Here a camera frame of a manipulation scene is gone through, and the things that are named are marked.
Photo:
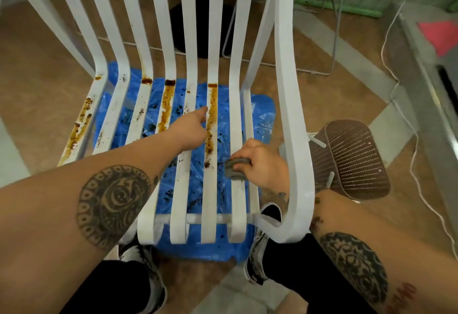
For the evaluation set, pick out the person's black white shoe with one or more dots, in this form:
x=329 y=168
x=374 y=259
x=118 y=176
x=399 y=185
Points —
x=150 y=270
x=254 y=263

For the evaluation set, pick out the green floor trim strip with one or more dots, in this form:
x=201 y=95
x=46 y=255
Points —
x=340 y=7

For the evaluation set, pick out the person's right fingers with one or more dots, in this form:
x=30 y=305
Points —
x=245 y=149

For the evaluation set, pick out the person's left hand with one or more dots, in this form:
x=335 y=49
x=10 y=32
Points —
x=188 y=133

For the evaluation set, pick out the grey metal table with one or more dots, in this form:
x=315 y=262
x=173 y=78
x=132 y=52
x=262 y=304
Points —
x=418 y=84

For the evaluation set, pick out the black round base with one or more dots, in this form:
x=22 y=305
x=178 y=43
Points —
x=202 y=27

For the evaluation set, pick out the person's left forearm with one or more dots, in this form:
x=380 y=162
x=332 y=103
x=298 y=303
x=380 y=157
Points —
x=71 y=202

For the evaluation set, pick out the person's right black white shoe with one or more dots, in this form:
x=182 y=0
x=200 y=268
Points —
x=254 y=263

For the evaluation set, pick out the brown perforated plastic stool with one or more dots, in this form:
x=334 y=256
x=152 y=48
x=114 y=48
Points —
x=354 y=159

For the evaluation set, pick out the white slatted metal chair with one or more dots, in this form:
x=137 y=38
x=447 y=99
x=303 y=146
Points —
x=292 y=116

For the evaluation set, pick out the person's right hand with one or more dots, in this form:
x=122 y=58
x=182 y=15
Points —
x=266 y=167

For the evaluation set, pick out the person's right leg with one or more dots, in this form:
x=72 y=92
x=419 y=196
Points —
x=307 y=274

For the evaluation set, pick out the grey scouring pad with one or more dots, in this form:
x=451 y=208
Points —
x=234 y=168

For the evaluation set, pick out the person's left leg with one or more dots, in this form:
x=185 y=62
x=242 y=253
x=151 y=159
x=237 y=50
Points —
x=111 y=288

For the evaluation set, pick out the person's right forearm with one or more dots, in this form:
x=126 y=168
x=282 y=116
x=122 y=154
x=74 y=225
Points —
x=386 y=253

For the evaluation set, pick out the red flat item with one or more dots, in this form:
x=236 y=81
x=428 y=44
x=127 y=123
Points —
x=440 y=34

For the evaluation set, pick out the person's leg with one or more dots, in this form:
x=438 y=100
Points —
x=307 y=274
x=111 y=288

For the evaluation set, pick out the blue plastic sheet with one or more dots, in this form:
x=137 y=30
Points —
x=223 y=116

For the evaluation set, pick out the person's left black white shoe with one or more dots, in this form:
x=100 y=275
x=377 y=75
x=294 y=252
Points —
x=150 y=270

